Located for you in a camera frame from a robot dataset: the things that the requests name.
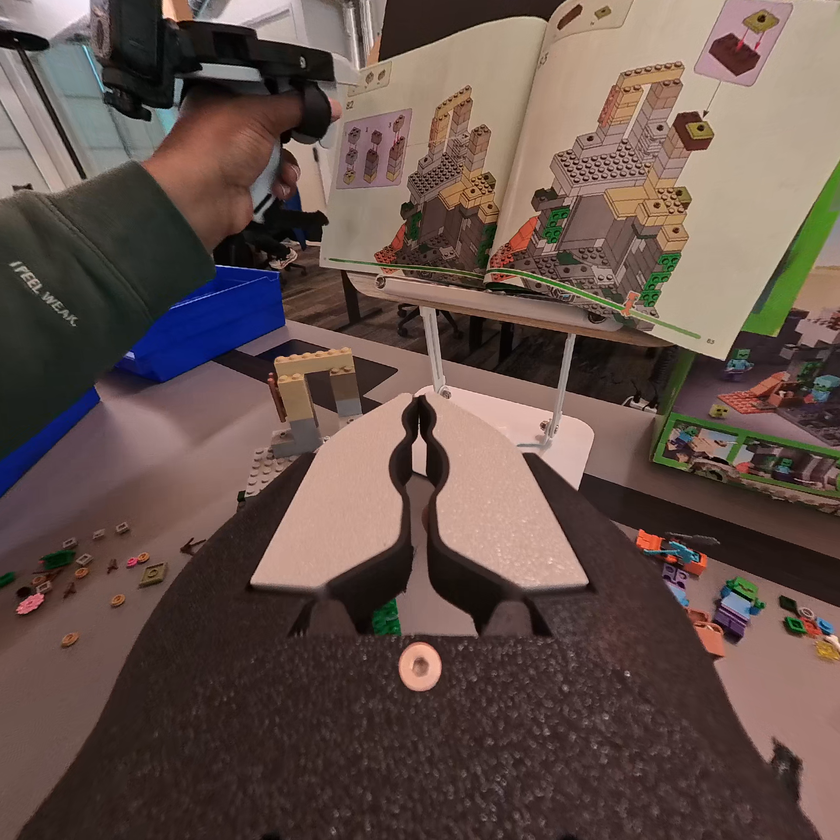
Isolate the colourful brick pile right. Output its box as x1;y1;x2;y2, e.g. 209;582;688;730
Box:
635;532;840;664

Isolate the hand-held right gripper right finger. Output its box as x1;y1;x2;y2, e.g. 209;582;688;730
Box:
422;392;589;635

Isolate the scatter of small brick pieces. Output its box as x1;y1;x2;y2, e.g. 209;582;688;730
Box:
0;521;206;651

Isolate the open brick instruction booklet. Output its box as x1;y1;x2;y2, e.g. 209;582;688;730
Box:
319;0;840;361

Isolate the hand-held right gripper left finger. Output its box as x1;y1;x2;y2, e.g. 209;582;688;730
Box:
251;392;421;635

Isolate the green toy brick set box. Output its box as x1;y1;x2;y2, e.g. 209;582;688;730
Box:
650;184;840;519

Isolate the large black panel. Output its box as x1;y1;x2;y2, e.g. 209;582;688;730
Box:
379;0;565;63

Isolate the blue plastic bin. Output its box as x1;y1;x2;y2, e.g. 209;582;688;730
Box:
115;264;286;383
0;387;101;496

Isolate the person's left hand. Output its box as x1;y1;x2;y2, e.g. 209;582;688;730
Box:
141;84;343;256

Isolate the toy brick model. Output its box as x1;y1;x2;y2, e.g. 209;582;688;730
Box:
238;346;403;637

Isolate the white book stand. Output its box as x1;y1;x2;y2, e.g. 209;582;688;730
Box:
346;269;657;492

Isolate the person's left forearm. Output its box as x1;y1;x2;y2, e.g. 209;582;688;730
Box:
0;161;217;460

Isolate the grey desk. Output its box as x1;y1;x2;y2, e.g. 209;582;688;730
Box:
0;318;840;840

